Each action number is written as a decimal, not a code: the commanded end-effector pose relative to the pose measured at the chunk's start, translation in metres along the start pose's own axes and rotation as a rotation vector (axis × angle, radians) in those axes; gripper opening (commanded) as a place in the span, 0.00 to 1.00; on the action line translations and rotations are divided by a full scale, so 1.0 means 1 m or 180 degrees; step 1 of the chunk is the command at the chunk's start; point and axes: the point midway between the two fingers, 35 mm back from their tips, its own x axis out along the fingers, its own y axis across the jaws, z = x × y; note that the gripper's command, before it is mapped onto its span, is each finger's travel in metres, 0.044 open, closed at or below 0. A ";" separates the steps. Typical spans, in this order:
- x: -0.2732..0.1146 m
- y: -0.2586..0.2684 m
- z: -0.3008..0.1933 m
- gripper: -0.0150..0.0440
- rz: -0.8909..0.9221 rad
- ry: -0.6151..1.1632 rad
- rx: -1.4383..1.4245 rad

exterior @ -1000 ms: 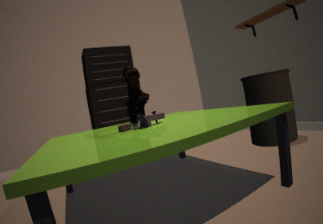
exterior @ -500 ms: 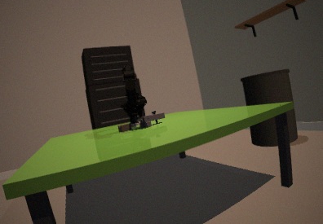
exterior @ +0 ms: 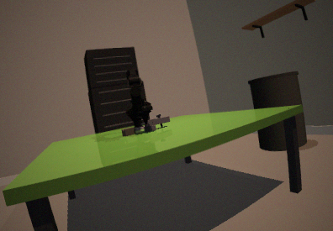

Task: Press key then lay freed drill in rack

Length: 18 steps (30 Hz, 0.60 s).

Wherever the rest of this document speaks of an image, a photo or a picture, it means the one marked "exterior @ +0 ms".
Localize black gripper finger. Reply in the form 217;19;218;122
140;111;151;124
128;113;138;126

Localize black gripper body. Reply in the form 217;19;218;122
126;97;153;115

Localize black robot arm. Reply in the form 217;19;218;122
126;68;151;128

